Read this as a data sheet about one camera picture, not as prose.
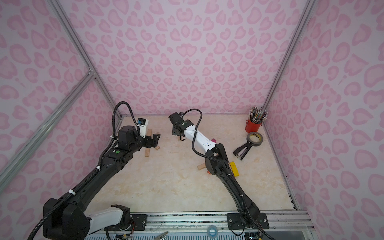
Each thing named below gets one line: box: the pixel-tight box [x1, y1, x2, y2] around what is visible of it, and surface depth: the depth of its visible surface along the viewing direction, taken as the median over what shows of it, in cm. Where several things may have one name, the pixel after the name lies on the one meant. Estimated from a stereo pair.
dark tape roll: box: [246, 131, 264, 147], surface depth 108 cm
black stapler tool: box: [233, 141, 252, 161], surface depth 100 cm
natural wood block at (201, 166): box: [197, 163, 206, 171], surface depth 94 cm
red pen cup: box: [245, 119, 263, 133], surface depth 108 cm
